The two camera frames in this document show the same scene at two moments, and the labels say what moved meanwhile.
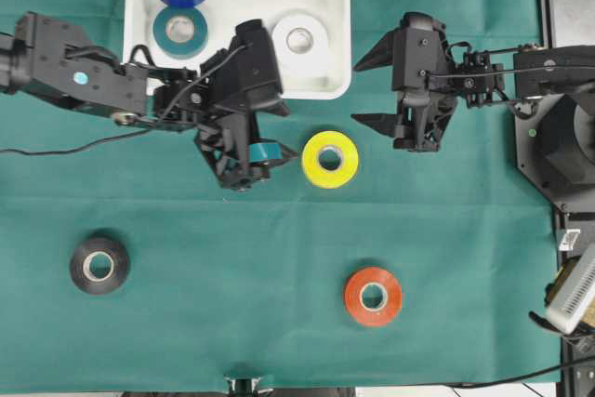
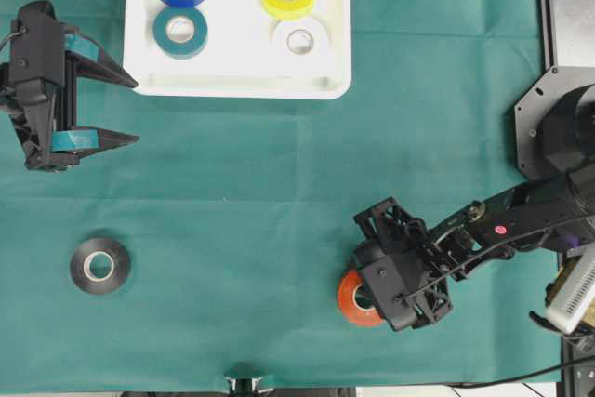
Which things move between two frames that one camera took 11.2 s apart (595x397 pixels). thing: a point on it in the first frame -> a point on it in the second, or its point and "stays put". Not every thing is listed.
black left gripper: [225, 125] -> [41, 112]
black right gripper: [421, 114] -> [449, 251]
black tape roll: [119, 260] stays put
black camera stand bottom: [246, 387] stays put
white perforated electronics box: [575, 296] stays put
